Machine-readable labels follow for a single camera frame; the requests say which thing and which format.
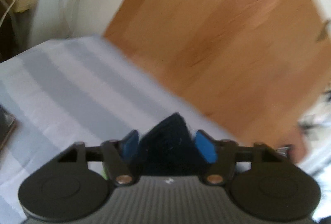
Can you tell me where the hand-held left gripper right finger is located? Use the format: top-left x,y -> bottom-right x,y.
195,129 -> 283,186

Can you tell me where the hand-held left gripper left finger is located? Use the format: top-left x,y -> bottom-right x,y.
56,130 -> 140,186

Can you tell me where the light blue striped bedsheet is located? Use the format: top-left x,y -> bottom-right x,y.
0,34 -> 234,224

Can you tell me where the wood pattern floor mat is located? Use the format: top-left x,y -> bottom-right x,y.
103,0 -> 331,164

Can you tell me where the cluttered dark shelf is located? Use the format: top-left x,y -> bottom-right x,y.
0,0 -> 38,61

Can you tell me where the navy knitted garment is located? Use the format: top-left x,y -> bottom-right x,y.
138,112 -> 208,177

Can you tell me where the dark flat object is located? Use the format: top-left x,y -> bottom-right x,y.
0,104 -> 17,155

